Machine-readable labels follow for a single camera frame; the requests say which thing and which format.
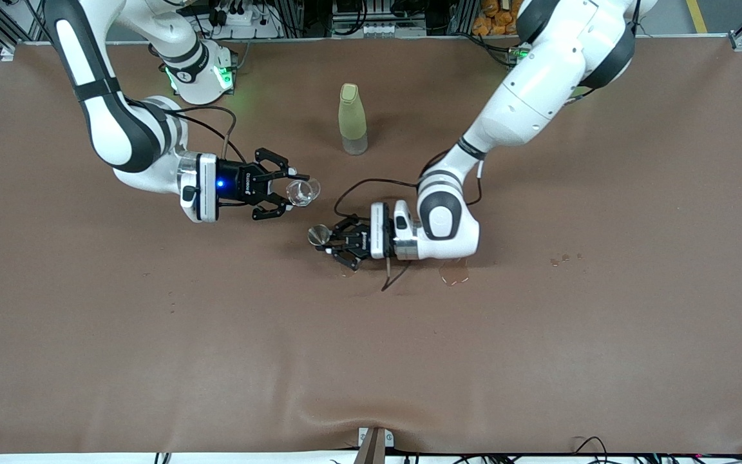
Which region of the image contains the wide spilled liquid puddle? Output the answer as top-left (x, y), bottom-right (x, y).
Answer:
top-left (439, 259), bottom-right (470, 286)

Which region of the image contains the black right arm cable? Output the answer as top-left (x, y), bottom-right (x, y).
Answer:
top-left (152, 105), bottom-right (247, 165)

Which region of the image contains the clear glass measuring beaker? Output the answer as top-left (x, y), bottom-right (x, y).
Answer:
top-left (285, 179), bottom-right (321, 208)

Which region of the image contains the white power strip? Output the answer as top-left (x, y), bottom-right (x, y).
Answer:
top-left (207, 5), bottom-right (270, 30)

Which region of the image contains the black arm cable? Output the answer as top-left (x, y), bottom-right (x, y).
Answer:
top-left (334, 151), bottom-right (482, 292)
top-left (152, 105), bottom-right (247, 165)

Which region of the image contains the green bottle with clear base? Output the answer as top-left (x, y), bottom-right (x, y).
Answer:
top-left (338, 82), bottom-right (369, 156)

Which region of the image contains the orange packaged goods pile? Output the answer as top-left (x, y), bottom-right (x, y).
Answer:
top-left (472, 0), bottom-right (521, 37)

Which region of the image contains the white electrical connector block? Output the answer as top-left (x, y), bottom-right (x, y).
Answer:
top-left (332, 23), bottom-right (426, 38)

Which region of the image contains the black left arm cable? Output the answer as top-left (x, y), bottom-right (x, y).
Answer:
top-left (334, 151), bottom-right (482, 292)

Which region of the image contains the black looped cable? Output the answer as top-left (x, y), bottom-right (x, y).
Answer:
top-left (571, 436), bottom-right (610, 456)

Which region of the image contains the brown table mat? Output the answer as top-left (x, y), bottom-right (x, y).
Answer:
top-left (0, 35), bottom-right (742, 455)

